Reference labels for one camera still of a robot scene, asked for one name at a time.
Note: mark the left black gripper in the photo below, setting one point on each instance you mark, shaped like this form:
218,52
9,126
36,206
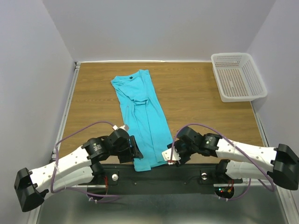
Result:
133,147

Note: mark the turquoise t shirt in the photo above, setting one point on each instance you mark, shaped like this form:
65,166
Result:
142,112

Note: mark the white plastic basket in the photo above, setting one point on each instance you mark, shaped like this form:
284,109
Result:
237,77

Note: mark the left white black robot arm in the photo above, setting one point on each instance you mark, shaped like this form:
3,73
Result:
82,165

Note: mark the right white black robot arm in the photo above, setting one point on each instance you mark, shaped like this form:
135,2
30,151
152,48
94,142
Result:
279,165

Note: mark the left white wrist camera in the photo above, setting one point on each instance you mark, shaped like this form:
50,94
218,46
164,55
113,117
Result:
123,127

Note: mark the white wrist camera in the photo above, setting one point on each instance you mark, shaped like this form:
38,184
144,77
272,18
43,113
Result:
171,156
123,127

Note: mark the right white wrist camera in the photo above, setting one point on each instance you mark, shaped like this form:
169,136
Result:
171,156

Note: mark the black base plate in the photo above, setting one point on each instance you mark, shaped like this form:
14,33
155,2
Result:
165,179

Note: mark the aluminium frame rail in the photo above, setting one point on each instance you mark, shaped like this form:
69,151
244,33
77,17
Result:
33,215

